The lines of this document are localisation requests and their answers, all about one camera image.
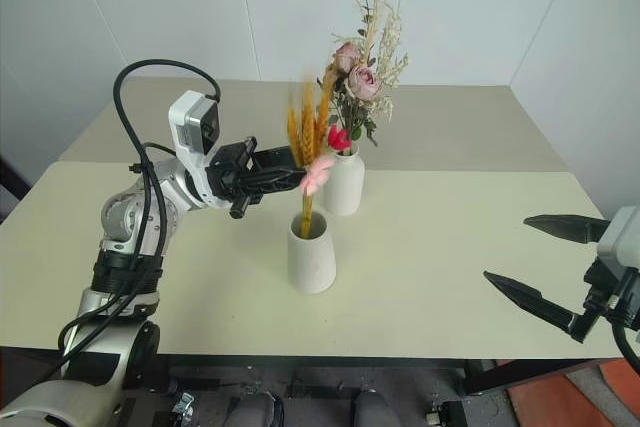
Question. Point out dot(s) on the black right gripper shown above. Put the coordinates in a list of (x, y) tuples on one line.
[(612, 292)]

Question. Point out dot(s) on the white bottle-shaped vase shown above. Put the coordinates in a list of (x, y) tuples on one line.
[(345, 187)]

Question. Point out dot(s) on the silver caster wheel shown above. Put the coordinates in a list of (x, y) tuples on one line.
[(184, 409)]

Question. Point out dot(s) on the orange wheat bouquet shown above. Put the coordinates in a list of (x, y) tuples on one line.
[(306, 139)]

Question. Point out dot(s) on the black stand by wall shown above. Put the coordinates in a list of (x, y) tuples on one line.
[(12, 187)]

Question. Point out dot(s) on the orange red floor mat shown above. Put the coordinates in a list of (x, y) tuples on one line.
[(580, 397)]

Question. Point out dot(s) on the white cone-shaped vase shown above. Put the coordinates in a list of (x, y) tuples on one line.
[(311, 259)]

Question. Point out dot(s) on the black table frame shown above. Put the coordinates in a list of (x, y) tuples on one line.
[(500, 374)]

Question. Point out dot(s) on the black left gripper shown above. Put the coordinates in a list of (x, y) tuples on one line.
[(225, 179)]

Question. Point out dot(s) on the pink rose bouquet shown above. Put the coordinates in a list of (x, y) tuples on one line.
[(364, 79)]

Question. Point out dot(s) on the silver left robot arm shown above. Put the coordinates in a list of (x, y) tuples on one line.
[(125, 217)]

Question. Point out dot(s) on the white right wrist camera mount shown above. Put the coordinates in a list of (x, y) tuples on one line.
[(622, 237)]

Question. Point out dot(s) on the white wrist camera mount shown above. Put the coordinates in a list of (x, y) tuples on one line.
[(622, 237), (181, 119)]

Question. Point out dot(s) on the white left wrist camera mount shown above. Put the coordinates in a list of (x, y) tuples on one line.
[(181, 119)]

